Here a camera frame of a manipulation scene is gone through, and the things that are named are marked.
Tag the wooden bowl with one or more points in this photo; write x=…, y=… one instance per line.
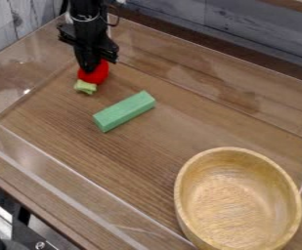
x=237, y=201

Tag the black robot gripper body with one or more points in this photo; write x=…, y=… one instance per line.
x=86, y=33

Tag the red plush strawberry toy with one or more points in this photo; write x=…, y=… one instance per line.
x=90, y=80

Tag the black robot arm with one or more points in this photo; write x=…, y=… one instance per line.
x=89, y=10

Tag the green foam block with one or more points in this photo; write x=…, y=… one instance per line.
x=123, y=111

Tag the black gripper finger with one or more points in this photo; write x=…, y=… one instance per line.
x=87, y=57
x=110, y=54

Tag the black device with knob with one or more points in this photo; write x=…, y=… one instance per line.
x=25, y=239

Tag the clear acrylic enclosure wall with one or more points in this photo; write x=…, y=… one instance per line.
x=101, y=186

